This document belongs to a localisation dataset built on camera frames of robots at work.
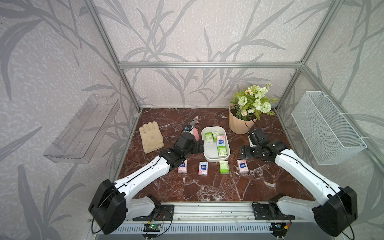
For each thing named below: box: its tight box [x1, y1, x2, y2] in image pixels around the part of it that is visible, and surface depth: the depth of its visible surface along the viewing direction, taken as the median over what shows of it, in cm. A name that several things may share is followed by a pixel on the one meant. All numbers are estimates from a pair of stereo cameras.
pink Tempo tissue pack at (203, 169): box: [198, 161, 209, 176], surface depth 88 cm
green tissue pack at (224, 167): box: [219, 161, 230, 174], surface depth 88 cm
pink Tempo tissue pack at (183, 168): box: [178, 159, 188, 174], surface depth 88 cm
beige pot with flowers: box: [228, 83, 278, 135], surface depth 87 cm
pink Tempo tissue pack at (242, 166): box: [236, 159, 249, 174], surface depth 88 cm
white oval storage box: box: [201, 126, 231, 163], surface depth 100 cm
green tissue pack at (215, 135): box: [212, 131, 221, 143], surface depth 104 cm
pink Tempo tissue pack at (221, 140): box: [217, 135, 226, 147], surface depth 98 cm
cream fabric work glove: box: [139, 121, 164, 154], surface depth 106 cm
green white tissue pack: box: [204, 132, 213, 144], surface depth 101 cm
